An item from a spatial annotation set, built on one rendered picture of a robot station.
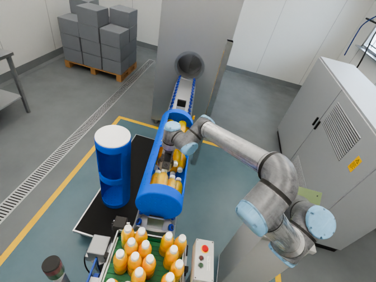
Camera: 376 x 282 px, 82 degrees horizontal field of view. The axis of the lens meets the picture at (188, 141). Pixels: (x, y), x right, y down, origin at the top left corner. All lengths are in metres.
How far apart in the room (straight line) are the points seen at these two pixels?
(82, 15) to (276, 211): 4.42
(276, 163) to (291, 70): 5.66
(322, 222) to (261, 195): 0.62
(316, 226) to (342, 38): 5.46
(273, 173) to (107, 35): 4.11
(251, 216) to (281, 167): 0.18
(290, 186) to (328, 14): 5.59
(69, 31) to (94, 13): 0.68
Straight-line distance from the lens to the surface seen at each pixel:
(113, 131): 1.90
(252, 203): 0.71
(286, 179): 0.73
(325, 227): 1.31
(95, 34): 4.65
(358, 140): 2.44
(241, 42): 6.02
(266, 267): 1.87
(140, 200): 1.34
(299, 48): 6.21
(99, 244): 1.54
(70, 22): 4.88
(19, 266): 2.58
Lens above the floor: 2.27
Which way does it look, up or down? 41 degrees down
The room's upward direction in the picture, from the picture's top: 14 degrees clockwise
